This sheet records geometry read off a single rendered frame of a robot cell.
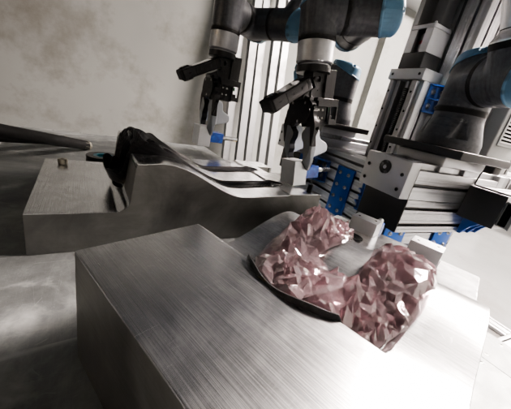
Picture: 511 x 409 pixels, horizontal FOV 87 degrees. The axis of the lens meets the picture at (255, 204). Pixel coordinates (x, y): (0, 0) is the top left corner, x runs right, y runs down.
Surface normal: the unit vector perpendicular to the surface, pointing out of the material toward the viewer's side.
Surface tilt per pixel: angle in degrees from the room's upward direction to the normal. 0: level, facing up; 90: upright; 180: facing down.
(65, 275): 0
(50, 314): 0
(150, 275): 0
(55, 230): 90
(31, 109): 90
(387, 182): 90
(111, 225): 90
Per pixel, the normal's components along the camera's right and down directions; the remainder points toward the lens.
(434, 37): 0.39, 0.40
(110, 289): 0.20, -0.92
